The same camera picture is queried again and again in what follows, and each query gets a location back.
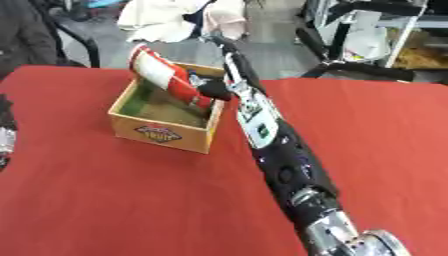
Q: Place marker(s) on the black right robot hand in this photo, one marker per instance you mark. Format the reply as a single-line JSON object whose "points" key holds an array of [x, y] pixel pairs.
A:
{"points": [[214, 89]]}

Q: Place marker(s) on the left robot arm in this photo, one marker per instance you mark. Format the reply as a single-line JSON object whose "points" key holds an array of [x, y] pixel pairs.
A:
{"points": [[5, 133]]}

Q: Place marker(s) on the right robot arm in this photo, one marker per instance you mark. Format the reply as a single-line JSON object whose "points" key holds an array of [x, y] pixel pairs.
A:
{"points": [[291, 166]]}

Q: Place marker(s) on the tan cardboard box green inside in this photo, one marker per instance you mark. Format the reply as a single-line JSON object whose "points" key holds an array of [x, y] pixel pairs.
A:
{"points": [[166, 131]]}

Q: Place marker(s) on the white cloth pile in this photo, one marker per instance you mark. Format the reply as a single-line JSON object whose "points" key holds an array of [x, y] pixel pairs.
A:
{"points": [[163, 20]]}

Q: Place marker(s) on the black metal stand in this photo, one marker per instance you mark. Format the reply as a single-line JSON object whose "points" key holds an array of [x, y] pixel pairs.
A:
{"points": [[335, 50]]}

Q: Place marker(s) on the black chair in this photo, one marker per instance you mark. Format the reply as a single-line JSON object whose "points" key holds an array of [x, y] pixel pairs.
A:
{"points": [[79, 38]]}

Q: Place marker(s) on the person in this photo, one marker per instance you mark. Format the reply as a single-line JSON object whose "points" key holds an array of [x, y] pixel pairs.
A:
{"points": [[23, 36]]}

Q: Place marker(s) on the white shelf frame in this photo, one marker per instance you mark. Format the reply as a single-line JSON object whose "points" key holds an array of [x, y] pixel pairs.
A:
{"points": [[408, 30]]}

